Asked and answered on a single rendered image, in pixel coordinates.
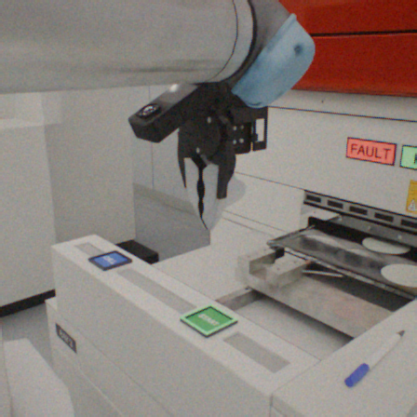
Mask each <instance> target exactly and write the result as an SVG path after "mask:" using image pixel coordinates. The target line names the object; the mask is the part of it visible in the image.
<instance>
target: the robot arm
mask: <svg viewBox="0 0 417 417"><path fill-rule="evenodd" d="M295 19H296V17H295V16H294V14H293V13H291V15H290V13H289V12H288V11H287V10H286V9H285V8H284V7H283V6H282V5H281V4H280V3H279V2H278V1H277V0H0V95H4V94H20V93H35V92H49V91H64V90H79V89H94V88H110V87H139V86H154V85H164V86H169V85H175V86H173V87H171V88H170V89H169V90H167V91H166V92H164V93H163V94H162V95H160V96H159V97H157V98H156V99H155V100H153V101H151V102H150V103H149V104H147V105H146V106H144V107H142V108H141V109H140V110H139V111H138V112H137V113H136V114H134V115H133V116H131V117H130V118H129V119H128V122H129V124H130V126H131V128H132V130H133V132H134V134H135V136H136V138H137V139H140V140H144V141H149V142H153V143H160V142H161V141H163V140H164V139H165V138H167V137H168V136H169V135H171V134H172V133H173V132H175V131H176V130H177V129H179V132H178V163H179V167H180V171H181V175H182V181H183V184H184V188H185V189H187V194H188V196H189V199H190V201H191V204H192V206H193V208H194V210H195V213H196V215H197V218H198V219H199V220H200V222H201V224H202V225H203V227H204V228H205V229H209V230H213V228H214V227H215V226H216V224H218V222H219V221H220V219H221V216H222V214H223V211H224V210H225V209H227V208H229V207H230V206H232V205H233V204H234V203H236V202H237V201H239V200H241V199H242V198H243V197H244V196H245V194H246V191H247V185H246V184H245V183H244V182H242V181H240V180H238V179H236V178H235V166H236V155H244V154H250V152H251V144H252V152H258V151H262V150H267V130H268V107H267V105H269V104H271V103H273V102H275V101H276V100H277V99H278V98H280V97H281V96H282V95H284V94H285V93H286V92H287V91H288V90H289V89H290V88H291V87H293V86H294V85H295V84H296V83H297V81H298V80H299V79H300V78H301V77H302V76H303V74H304V73H305V71H306V70H307V68H308V67H309V65H310V63H311V61H312V59H313V57H314V54H315V46H314V42H313V40H312V39H311V38H310V36H309V35H308V34H307V33H306V32H305V31H304V29H303V28H302V27H301V26H300V24H299V23H298V22H297V21H296V20H295ZM261 119H264V128H263V141H258V139H259V134H257V133H256V132H257V120H261ZM252 128H253V133H252Z"/></svg>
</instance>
